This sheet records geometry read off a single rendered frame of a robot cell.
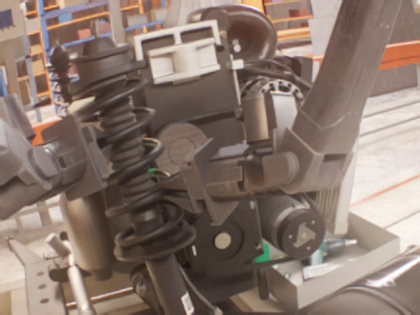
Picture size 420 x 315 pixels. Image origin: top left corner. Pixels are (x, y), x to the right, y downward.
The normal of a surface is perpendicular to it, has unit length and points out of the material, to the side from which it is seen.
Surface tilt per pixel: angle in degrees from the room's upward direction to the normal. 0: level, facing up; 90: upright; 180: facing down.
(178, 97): 90
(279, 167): 74
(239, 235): 90
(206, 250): 90
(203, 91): 90
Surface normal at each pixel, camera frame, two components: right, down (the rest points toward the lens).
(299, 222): 0.37, 0.21
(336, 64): -0.82, 0.06
